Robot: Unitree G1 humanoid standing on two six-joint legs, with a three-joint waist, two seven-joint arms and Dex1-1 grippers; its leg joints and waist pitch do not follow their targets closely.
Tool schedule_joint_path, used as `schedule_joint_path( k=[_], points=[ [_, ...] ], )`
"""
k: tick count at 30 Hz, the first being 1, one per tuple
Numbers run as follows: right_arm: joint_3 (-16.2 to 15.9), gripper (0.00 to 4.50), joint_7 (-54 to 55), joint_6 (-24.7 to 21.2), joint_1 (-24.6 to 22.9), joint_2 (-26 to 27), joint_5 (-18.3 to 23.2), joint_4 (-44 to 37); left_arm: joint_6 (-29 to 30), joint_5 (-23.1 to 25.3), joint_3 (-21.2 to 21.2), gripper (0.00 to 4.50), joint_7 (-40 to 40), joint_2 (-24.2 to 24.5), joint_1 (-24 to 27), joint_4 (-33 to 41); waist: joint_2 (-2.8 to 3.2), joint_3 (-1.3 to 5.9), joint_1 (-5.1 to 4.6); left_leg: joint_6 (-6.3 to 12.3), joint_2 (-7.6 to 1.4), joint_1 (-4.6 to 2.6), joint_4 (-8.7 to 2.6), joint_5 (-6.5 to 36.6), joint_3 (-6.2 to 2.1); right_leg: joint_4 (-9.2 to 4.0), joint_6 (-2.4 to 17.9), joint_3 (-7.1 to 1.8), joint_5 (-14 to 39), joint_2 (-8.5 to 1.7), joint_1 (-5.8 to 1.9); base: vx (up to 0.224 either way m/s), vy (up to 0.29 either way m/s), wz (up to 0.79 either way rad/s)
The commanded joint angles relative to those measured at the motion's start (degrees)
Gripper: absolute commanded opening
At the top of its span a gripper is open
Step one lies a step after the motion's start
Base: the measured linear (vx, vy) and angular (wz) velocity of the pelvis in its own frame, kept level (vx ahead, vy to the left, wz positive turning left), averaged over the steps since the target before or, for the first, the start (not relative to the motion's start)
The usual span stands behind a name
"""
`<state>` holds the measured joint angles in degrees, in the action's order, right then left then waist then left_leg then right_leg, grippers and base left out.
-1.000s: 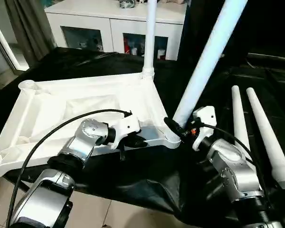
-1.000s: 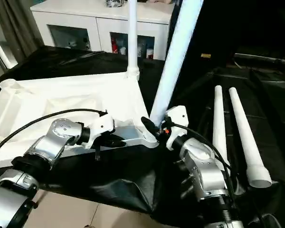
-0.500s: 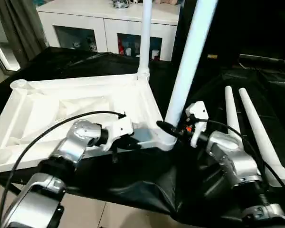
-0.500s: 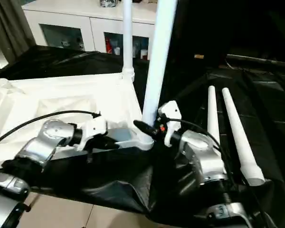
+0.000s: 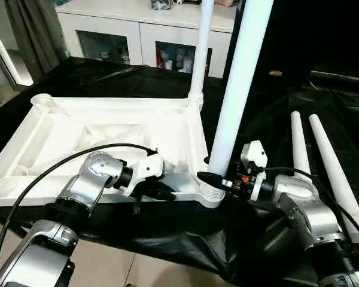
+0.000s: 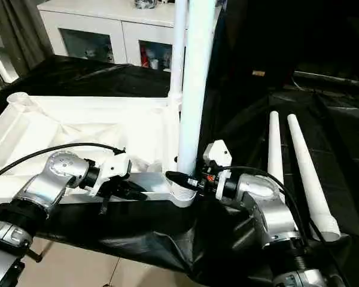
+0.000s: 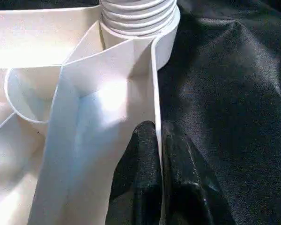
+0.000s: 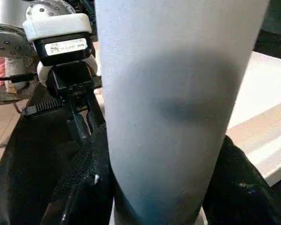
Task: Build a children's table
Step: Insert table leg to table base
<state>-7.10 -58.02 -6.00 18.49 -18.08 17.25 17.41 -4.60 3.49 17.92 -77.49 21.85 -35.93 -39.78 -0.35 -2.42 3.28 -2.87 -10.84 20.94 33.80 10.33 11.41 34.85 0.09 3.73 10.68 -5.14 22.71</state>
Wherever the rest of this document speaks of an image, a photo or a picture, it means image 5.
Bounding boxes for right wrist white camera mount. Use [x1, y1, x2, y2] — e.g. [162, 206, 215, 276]
[240, 141, 269, 201]

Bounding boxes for white plastic table top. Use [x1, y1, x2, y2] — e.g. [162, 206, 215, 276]
[0, 93, 229, 210]

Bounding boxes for white glass-door cabinet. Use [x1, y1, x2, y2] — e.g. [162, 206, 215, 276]
[55, 0, 241, 80]

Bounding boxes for white plastic table leg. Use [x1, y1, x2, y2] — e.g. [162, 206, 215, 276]
[199, 0, 275, 200]
[308, 114, 359, 236]
[290, 111, 314, 181]
[185, 0, 217, 113]

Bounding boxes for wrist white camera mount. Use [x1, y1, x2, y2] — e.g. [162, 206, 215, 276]
[240, 141, 269, 201]
[124, 148, 166, 199]

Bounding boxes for black shiny mat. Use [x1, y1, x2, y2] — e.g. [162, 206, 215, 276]
[0, 56, 359, 287]

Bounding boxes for black backdrop cloth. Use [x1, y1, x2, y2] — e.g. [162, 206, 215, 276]
[223, 0, 359, 90]

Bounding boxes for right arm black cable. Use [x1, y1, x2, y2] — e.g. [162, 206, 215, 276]
[261, 167, 359, 239]

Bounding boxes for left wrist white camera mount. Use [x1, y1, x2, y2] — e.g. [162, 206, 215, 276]
[124, 148, 166, 199]

